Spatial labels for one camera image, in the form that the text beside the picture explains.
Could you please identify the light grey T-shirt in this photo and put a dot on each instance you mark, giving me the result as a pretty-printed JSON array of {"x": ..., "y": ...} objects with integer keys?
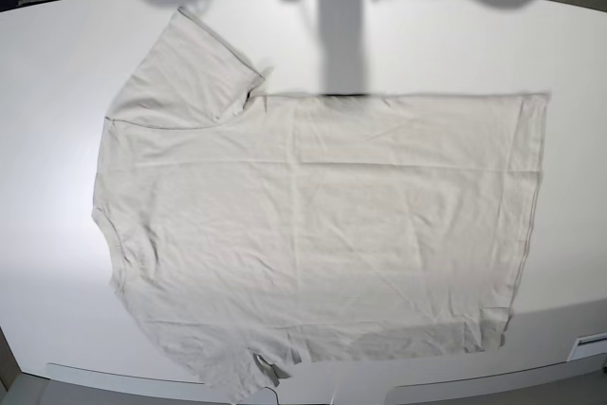
[{"x": 248, "y": 233}]

